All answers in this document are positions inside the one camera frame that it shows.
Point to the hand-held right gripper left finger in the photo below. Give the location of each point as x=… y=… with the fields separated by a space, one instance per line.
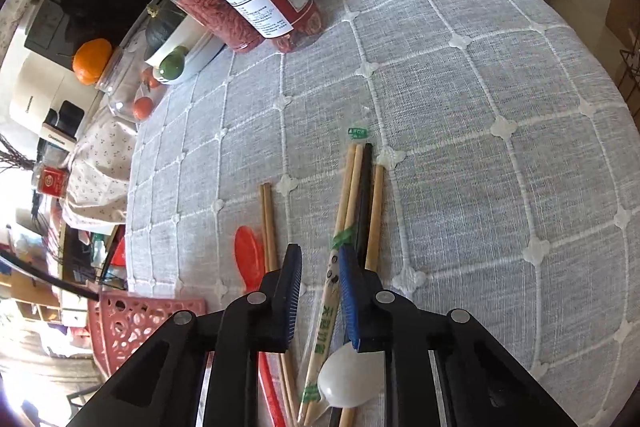
x=292 y=287

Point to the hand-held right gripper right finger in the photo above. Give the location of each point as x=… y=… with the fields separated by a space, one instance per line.
x=350 y=302

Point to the disposable chopsticks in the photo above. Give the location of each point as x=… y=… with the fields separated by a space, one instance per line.
x=330 y=287

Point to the red plastic spoon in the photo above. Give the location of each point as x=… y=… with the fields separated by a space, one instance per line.
x=249 y=257

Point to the wooden chopstick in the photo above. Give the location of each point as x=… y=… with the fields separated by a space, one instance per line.
x=265 y=217
x=354 y=187
x=271 y=217
x=345 y=187
x=375 y=217

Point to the white plastic spoon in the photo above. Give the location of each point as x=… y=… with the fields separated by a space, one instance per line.
x=345 y=382

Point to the black chopstick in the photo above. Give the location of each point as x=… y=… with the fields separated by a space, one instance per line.
x=365 y=187

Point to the pink plastic utensil basket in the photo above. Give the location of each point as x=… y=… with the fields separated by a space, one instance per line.
x=130 y=322

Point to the grey checked tablecloth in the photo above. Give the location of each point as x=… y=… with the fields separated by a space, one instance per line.
x=475 y=157

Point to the floral cabinet cloth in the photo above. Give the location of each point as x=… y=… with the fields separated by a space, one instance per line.
x=97 y=172

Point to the small red persimmon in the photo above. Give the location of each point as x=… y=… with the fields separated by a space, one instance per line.
x=150 y=78
x=142 y=108

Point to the nut jar with red label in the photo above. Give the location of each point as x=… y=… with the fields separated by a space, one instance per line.
x=50 y=181

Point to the clear glass jar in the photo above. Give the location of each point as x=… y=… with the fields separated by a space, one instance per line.
x=122 y=82

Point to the white ceramic bowl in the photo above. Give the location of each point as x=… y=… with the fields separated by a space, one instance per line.
x=192 y=34

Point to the dark green pumpkin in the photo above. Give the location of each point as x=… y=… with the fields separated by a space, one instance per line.
x=162 y=27

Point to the orange citrus fruit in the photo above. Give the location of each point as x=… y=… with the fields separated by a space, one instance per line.
x=92 y=62

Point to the dried branches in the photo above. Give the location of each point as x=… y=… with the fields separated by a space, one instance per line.
x=15 y=157

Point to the cream air fryer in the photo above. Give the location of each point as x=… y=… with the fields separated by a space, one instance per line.
x=35 y=102

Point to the black microwave oven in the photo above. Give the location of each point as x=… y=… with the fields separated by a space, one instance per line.
x=55 y=2

